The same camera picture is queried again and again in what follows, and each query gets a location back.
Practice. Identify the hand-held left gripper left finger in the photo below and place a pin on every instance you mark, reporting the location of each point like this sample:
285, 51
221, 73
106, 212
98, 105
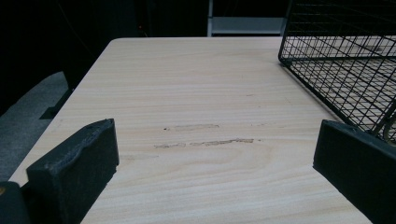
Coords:
73, 174

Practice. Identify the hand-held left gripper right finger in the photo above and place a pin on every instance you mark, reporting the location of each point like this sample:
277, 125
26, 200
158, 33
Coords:
358, 168

